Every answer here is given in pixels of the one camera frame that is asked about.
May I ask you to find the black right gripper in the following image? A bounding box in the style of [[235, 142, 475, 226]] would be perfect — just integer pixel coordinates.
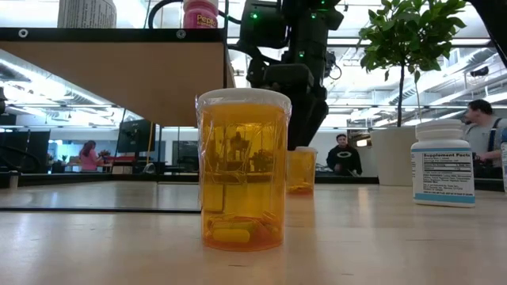
[[246, 55, 330, 152]]

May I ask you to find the small amber pill bottle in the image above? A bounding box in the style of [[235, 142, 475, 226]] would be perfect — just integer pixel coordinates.
[[285, 146, 318, 196]]

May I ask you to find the pink medicine bottle white cap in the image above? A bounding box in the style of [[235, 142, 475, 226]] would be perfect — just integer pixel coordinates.
[[182, 0, 219, 30]]

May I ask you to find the white bottle blue-striped label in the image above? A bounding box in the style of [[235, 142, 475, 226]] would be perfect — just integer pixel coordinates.
[[410, 119, 476, 209]]

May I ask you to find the white bottle barcode label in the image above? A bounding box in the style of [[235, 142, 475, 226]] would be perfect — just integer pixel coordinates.
[[57, 0, 118, 29]]

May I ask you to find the person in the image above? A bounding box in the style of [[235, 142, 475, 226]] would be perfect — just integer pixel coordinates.
[[461, 98, 507, 169], [78, 140, 102, 173], [326, 133, 364, 177]]

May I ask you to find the white plant pot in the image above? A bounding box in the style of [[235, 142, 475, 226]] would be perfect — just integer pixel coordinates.
[[370, 125, 421, 187]]

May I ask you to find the green leafy plant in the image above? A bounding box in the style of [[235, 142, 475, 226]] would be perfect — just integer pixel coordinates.
[[358, 0, 468, 128]]

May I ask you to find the black monitor on stand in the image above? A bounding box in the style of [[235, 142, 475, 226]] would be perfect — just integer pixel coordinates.
[[118, 118, 157, 175]]

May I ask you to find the wooden tray board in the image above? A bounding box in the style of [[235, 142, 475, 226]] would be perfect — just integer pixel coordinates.
[[0, 27, 238, 215]]

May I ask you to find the black hanging camera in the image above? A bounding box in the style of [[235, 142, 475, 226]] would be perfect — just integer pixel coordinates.
[[324, 51, 342, 81]]

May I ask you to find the black aluminium table frame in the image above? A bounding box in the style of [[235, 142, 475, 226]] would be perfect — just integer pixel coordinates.
[[0, 170, 507, 193]]

